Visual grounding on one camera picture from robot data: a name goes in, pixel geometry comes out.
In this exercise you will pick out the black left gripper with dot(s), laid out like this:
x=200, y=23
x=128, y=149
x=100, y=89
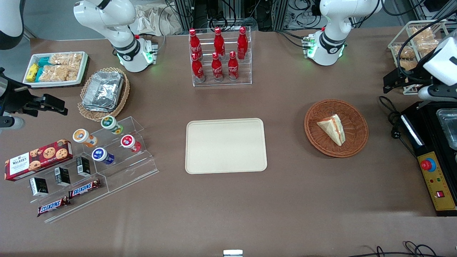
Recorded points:
x=404, y=76

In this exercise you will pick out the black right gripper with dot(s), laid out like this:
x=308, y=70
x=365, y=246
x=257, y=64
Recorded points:
x=15, y=97

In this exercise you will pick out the triangle sandwich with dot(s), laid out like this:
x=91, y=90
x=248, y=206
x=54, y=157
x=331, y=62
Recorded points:
x=334, y=128

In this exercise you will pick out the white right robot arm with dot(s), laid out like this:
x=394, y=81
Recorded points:
x=114, y=25

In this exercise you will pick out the white rectangular snack tray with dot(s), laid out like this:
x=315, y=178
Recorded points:
x=84, y=67

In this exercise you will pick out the tan oval wicker basket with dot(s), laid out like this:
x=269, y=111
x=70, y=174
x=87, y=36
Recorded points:
x=121, y=101

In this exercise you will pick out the brown round wicker basket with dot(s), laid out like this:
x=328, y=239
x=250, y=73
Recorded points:
x=321, y=142

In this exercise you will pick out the beige plastic tray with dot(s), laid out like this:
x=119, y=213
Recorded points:
x=225, y=145

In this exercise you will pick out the bagged cracker snack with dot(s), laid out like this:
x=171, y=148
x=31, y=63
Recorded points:
x=423, y=34
x=403, y=53
x=428, y=46

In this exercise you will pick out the clear rice cracker bag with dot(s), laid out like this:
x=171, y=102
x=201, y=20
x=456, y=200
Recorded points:
x=57, y=73
x=68, y=59

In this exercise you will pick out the teal snack pack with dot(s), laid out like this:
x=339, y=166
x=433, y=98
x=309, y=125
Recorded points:
x=39, y=74
x=44, y=61

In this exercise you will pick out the yellow snack pack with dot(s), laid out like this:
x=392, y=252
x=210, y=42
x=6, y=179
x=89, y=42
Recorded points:
x=32, y=72

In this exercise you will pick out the orange lid yoghurt cup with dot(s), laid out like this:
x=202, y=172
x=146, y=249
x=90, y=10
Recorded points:
x=82, y=136

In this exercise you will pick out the stack of foil containers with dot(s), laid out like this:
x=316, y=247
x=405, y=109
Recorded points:
x=103, y=91

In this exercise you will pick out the green lid yoghurt cup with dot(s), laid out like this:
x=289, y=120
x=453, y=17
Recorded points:
x=109, y=123

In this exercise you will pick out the red Walkers cookie box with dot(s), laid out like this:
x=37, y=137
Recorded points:
x=35, y=160

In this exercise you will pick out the small black carton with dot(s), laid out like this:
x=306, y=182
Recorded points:
x=83, y=166
x=62, y=176
x=38, y=186

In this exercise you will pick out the blue lid yoghurt cup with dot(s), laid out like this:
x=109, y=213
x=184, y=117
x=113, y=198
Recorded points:
x=100, y=155

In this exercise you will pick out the silver foil container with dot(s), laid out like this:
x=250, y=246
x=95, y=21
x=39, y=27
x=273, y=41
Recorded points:
x=449, y=128

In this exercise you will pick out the red lid yoghurt cup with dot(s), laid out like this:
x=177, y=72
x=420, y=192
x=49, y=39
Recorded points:
x=127, y=141

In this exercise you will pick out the Snickers chocolate bar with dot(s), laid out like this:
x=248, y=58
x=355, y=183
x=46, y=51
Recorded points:
x=85, y=188
x=53, y=206

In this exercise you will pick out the clear acrylic stepped display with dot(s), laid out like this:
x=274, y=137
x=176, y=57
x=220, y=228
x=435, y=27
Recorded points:
x=128, y=171

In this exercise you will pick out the black sealing machine yellow panel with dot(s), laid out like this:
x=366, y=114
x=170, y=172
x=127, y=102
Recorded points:
x=437, y=178

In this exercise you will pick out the crumpled white plastic bag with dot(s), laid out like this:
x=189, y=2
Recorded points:
x=153, y=19

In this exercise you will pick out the clear acrylic bottle rack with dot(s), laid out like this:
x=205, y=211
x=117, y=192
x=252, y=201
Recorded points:
x=246, y=71

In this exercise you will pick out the red cola bottle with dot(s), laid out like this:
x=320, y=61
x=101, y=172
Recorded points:
x=233, y=67
x=195, y=44
x=198, y=69
x=217, y=69
x=219, y=43
x=242, y=44

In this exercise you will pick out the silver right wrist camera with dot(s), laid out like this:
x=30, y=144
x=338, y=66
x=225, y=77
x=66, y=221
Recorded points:
x=12, y=122

